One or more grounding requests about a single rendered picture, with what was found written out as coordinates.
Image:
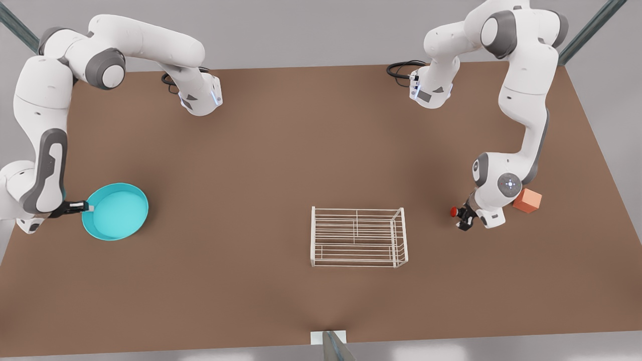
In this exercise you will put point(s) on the turquoise round plate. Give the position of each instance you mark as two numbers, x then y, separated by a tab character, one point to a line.
116	211

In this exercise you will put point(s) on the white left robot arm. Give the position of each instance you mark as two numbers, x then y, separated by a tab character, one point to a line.
526	75

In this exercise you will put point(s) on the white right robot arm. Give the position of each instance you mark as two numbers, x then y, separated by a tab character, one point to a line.
45	100

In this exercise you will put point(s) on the orange cube block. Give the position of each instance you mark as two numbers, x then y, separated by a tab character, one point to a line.
527	200

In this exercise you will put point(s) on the silver frame post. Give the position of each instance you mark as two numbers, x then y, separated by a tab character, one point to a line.
333	346
18	26
592	30

